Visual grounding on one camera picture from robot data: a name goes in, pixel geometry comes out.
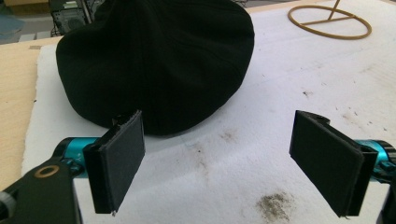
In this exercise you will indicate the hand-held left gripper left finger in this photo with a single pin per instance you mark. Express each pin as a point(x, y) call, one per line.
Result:
point(116, 165)

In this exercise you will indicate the black metal equipment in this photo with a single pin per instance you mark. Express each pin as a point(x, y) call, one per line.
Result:
point(70, 15)

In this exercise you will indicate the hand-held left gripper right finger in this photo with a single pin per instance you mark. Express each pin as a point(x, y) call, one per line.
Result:
point(327, 161)

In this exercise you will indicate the white foam mat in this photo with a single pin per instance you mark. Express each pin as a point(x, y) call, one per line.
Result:
point(249, 124)

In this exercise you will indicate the black knit hat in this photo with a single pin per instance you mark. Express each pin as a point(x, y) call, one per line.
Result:
point(155, 65)

